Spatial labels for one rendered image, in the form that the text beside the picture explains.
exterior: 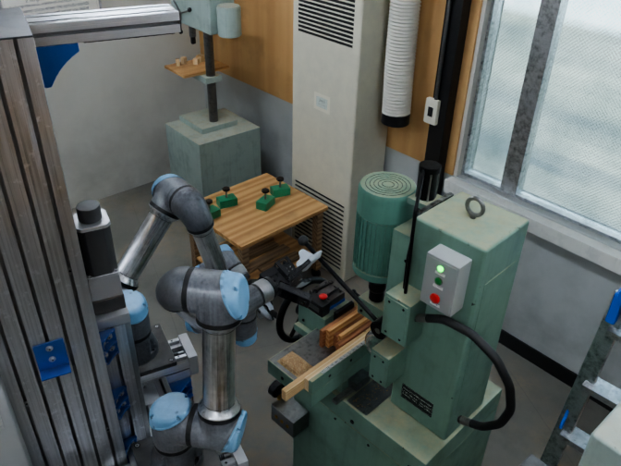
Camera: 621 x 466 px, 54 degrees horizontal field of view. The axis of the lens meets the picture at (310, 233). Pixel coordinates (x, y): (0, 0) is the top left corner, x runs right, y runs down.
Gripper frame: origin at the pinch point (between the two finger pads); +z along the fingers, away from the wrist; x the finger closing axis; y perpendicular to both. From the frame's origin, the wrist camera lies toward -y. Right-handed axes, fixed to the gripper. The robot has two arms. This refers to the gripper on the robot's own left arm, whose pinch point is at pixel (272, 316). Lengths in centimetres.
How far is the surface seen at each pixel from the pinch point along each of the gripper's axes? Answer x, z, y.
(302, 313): -0.3, 8.5, -18.4
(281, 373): 22.7, 22.2, -22.7
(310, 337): 4.5, 17.4, -21.3
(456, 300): 4, 38, -88
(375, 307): -8, 24, -44
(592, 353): -66, 81, -53
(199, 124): -97, -155, 97
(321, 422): 10.4, 42.5, -2.8
